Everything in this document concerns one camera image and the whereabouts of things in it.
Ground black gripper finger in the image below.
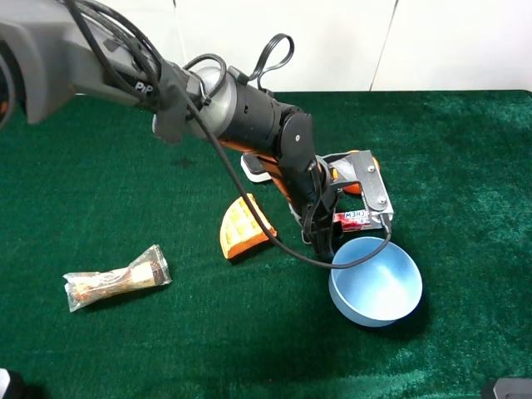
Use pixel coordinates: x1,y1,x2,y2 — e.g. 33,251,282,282
309,208,334,263

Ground black orange gripper body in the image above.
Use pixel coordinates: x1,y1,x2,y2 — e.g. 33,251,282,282
257,154,343,233

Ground Hi-Chew candy stick pack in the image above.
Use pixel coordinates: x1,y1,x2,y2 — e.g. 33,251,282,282
332,209,393,233

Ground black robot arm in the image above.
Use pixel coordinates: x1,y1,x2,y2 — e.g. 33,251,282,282
1,1,340,268

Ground dark object bottom right corner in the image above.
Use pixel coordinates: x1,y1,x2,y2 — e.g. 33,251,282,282
481,377,532,399

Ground orange mandarin fruit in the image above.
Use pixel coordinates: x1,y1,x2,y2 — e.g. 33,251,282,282
342,157,380,195

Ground black and white board eraser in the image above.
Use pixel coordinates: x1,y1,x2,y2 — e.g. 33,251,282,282
240,153,271,184

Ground orange toy waffle slice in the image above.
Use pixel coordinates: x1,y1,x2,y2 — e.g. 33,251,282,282
219,196,268,259

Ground light blue bowl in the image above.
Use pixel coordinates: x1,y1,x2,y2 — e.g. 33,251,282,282
328,243,423,328

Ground clear wrapped snack packet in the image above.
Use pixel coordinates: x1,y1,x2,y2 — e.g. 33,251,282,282
62,244,172,313

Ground green velvet table cloth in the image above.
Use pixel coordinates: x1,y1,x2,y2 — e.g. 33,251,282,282
1,91,531,398

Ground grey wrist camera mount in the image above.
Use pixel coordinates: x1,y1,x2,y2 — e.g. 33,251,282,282
323,150,394,232

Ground black cable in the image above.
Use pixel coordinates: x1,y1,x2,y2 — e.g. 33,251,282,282
62,0,394,270

